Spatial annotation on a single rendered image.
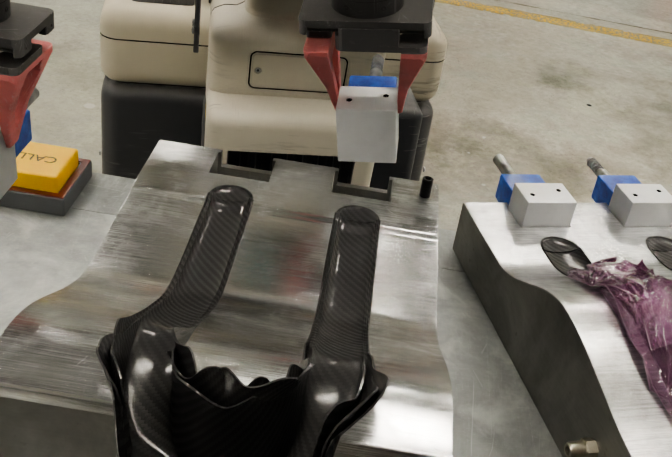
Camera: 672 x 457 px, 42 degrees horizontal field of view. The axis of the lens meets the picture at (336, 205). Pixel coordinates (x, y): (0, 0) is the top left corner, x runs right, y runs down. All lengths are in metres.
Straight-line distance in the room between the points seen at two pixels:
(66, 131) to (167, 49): 1.40
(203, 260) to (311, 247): 0.09
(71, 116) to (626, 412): 2.38
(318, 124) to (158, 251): 0.46
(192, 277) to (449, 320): 0.25
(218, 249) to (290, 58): 0.45
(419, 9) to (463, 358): 0.29
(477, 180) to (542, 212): 1.88
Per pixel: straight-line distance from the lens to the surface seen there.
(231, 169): 0.82
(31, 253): 0.84
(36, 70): 0.70
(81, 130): 2.76
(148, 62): 1.39
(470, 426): 0.70
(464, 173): 2.75
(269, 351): 0.53
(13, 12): 0.68
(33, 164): 0.90
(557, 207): 0.85
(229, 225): 0.73
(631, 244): 0.87
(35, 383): 0.51
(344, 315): 0.65
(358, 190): 0.81
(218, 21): 1.11
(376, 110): 0.73
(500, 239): 0.82
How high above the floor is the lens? 1.28
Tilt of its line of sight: 31 degrees down
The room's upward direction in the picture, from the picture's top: 8 degrees clockwise
